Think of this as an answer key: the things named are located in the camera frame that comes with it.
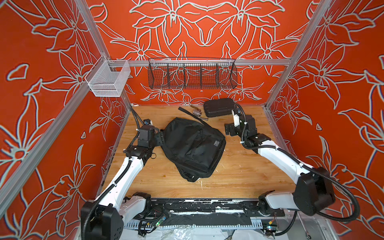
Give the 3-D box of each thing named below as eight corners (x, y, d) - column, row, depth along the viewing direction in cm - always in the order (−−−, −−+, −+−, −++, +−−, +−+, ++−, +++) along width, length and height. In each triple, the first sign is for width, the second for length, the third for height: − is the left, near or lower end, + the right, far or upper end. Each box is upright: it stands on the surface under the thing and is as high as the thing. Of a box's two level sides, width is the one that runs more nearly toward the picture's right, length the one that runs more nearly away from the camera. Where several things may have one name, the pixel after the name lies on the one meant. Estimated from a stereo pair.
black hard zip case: (204, 118, 113) (205, 112, 108) (203, 103, 124) (204, 97, 119) (235, 118, 113) (237, 112, 108) (231, 103, 124) (233, 97, 119)
